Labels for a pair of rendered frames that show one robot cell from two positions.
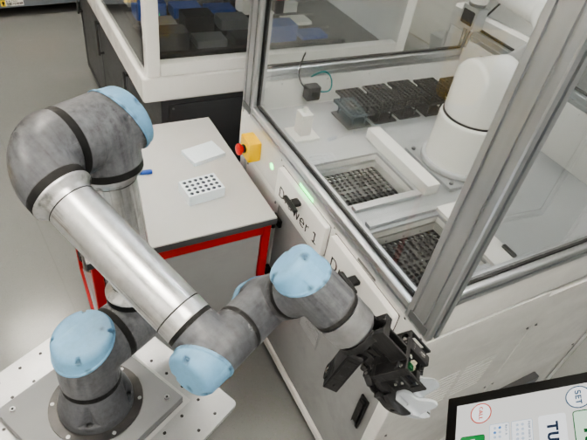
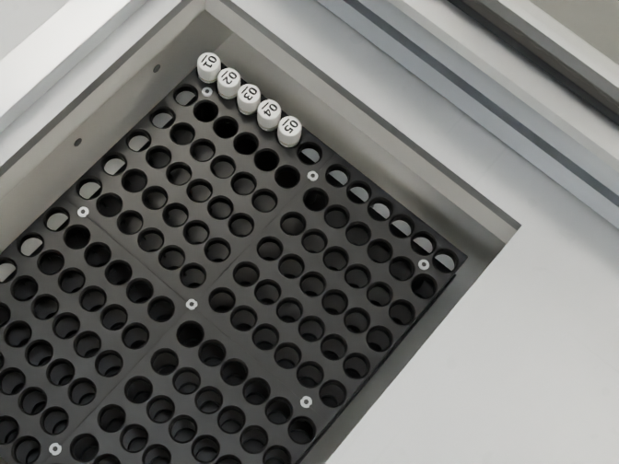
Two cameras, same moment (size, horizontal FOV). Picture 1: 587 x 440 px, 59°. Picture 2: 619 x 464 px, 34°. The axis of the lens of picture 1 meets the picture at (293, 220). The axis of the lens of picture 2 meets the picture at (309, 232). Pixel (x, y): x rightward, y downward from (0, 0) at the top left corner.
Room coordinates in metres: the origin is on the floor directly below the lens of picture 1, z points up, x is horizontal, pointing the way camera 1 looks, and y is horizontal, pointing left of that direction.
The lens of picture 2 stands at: (1.41, -0.20, 1.38)
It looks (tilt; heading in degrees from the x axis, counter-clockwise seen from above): 69 degrees down; 154
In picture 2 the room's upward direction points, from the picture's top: 11 degrees clockwise
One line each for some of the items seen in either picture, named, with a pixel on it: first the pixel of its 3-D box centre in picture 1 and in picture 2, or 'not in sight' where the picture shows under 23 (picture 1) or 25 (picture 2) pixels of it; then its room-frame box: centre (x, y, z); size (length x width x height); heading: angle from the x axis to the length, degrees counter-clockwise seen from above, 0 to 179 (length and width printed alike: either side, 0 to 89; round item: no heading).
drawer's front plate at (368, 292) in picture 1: (357, 286); not in sight; (0.89, -0.19, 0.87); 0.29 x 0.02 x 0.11; 34
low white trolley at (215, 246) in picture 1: (162, 256); not in sight; (1.32, 0.46, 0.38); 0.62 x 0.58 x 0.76; 34
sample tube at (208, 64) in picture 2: not in sight; (209, 83); (1.14, -0.14, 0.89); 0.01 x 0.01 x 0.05
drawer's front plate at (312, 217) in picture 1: (300, 209); not in sight; (1.15, -0.01, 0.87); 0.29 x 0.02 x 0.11; 34
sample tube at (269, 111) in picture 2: not in sight; (267, 129); (1.18, -0.12, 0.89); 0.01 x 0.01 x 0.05
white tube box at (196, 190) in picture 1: (202, 189); not in sight; (1.28, 0.31, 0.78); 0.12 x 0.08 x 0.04; 130
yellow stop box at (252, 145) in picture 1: (250, 147); not in sight; (1.42, 0.18, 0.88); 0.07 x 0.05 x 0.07; 34
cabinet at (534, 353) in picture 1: (397, 283); not in sight; (1.38, -0.44, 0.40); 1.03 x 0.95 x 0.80; 34
